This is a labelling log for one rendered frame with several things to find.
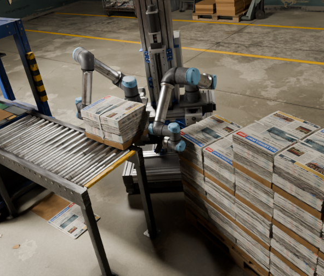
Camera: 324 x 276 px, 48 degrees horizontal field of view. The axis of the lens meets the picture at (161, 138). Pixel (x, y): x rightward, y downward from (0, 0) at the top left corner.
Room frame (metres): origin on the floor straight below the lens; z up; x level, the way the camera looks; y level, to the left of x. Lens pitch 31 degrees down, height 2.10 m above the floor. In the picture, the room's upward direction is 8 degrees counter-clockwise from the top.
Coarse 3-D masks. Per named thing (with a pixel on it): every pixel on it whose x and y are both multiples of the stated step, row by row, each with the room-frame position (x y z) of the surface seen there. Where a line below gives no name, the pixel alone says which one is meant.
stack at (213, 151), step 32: (192, 128) 2.18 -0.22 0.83; (224, 128) 2.12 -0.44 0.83; (192, 160) 2.02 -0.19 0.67; (224, 160) 1.74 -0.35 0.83; (192, 192) 2.06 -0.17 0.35; (224, 192) 1.74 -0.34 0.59; (256, 192) 1.52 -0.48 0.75; (192, 224) 2.09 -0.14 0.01; (224, 224) 1.76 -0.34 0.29; (256, 224) 1.50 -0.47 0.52; (288, 224) 1.32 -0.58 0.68; (320, 224) 1.17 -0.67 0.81; (256, 256) 1.51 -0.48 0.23; (288, 256) 1.30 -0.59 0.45
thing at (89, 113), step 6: (108, 96) 2.49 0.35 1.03; (114, 96) 2.47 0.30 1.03; (96, 102) 2.40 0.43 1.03; (102, 102) 2.39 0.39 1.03; (108, 102) 2.38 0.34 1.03; (114, 102) 2.38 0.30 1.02; (84, 108) 2.32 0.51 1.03; (90, 108) 2.31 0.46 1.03; (96, 108) 2.30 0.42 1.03; (102, 108) 2.29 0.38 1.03; (84, 114) 2.28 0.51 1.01; (90, 114) 2.24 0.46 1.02; (84, 120) 2.30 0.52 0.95; (90, 120) 2.25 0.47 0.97; (90, 126) 2.27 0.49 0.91; (96, 126) 2.22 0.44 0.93; (90, 132) 2.27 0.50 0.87; (96, 132) 2.23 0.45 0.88
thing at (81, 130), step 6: (36, 114) 2.85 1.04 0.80; (42, 114) 2.84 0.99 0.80; (48, 120) 2.71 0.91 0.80; (54, 120) 2.68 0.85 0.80; (60, 120) 2.67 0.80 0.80; (66, 126) 2.54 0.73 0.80; (72, 126) 2.53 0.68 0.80; (78, 126) 2.51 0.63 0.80; (84, 132) 2.41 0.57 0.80; (138, 150) 2.05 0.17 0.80; (132, 156) 2.07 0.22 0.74; (138, 156) 2.03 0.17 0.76; (132, 162) 2.08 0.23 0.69; (138, 162) 2.04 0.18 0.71; (144, 162) 2.07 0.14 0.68
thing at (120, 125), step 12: (120, 108) 2.26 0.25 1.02; (132, 108) 2.22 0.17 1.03; (144, 108) 2.26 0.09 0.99; (108, 120) 2.12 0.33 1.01; (120, 120) 2.09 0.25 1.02; (132, 120) 2.15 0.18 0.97; (144, 120) 2.23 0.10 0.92; (108, 132) 2.15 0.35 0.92; (120, 132) 2.06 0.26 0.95; (132, 132) 2.14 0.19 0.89
